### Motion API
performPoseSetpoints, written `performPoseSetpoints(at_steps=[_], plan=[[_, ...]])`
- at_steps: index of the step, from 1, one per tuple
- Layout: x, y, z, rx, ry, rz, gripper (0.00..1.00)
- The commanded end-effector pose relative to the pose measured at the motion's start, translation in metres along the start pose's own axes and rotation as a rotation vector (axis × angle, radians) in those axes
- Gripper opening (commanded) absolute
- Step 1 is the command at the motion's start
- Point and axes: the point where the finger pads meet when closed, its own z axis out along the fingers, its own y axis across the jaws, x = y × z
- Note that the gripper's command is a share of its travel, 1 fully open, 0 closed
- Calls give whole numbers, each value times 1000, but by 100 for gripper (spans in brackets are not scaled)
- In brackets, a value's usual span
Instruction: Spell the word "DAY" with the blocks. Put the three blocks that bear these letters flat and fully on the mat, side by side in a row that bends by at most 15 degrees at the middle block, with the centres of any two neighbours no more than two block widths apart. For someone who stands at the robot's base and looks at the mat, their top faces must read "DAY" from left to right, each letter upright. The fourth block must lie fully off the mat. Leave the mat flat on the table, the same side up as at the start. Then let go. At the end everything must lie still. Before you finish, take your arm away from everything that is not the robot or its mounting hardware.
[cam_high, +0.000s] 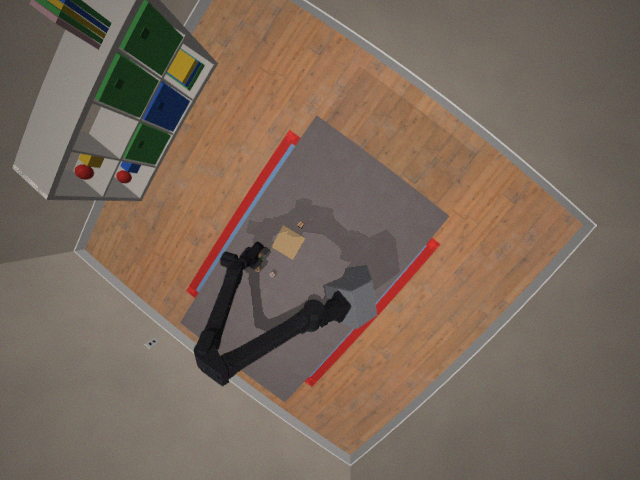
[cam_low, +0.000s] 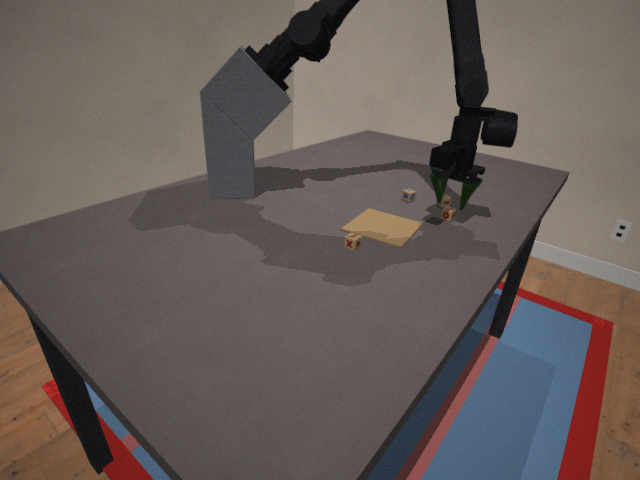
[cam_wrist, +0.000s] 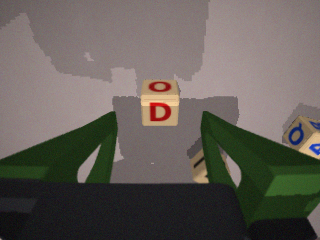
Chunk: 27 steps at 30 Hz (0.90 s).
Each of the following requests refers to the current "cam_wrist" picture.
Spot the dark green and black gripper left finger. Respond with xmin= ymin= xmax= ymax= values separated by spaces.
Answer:
xmin=0 ymin=111 xmax=118 ymax=183

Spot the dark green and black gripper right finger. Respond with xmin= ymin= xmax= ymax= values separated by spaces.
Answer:
xmin=200 ymin=111 xmax=320 ymax=229

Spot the tan letter block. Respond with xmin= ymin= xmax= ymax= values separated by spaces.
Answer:
xmin=190 ymin=149 xmax=231 ymax=183
xmin=141 ymin=80 xmax=180 ymax=126
xmin=283 ymin=116 xmax=320 ymax=159

